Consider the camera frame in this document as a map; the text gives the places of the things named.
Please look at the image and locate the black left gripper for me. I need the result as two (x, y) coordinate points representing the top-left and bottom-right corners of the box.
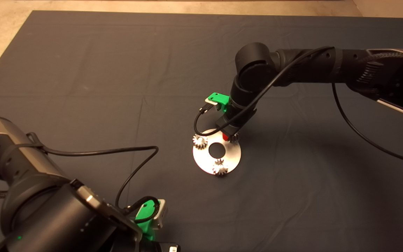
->
(139, 241), (182, 252)

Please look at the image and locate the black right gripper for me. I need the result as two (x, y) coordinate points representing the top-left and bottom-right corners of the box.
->
(216, 107), (257, 140)

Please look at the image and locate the round metal carrier plate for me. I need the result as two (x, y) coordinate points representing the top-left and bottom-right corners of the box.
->
(193, 129), (241, 175)

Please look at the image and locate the dark grey table cloth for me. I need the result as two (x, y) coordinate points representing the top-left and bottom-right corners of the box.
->
(0, 10), (403, 252)

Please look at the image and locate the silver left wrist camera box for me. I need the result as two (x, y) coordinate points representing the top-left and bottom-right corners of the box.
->
(153, 199), (169, 230)

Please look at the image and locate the green left camera mount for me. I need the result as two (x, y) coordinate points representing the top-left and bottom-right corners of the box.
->
(135, 200), (161, 242)

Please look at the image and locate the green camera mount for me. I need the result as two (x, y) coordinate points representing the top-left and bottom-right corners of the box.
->
(135, 200), (161, 242)
(207, 92), (230, 112)

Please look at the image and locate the green right camera mount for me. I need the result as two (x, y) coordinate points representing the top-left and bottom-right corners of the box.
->
(207, 92), (230, 112)

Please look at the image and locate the black left camera cable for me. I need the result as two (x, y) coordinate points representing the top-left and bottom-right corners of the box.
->
(27, 132), (160, 223)

